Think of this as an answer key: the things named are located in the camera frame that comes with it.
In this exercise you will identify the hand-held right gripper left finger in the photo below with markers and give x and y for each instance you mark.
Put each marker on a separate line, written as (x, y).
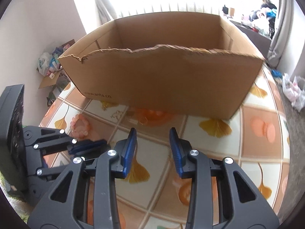
(128, 152)

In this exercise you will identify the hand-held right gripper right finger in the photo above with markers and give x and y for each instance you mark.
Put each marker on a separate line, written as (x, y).
(175, 152)

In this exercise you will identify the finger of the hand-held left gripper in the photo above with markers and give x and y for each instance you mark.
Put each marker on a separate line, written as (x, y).
(88, 146)
(52, 171)

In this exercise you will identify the gold flower outline earring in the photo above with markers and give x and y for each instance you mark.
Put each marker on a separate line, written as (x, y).
(116, 115)

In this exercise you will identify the brown cardboard box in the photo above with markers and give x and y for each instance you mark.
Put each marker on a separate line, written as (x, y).
(166, 81)

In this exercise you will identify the cardboard box of clutter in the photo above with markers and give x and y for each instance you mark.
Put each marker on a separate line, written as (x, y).
(51, 80)

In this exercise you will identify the white plastic bag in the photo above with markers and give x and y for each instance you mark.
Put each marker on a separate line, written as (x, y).
(44, 64)
(294, 90)

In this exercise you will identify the small blue object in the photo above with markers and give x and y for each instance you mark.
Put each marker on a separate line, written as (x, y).
(276, 73)

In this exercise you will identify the dark cluttered side table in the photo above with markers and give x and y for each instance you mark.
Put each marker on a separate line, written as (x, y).
(252, 38)

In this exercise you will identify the metal window railing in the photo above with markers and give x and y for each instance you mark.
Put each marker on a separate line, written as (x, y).
(166, 8)

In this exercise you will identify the pile of clothes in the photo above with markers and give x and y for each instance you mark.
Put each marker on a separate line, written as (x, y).
(264, 10)

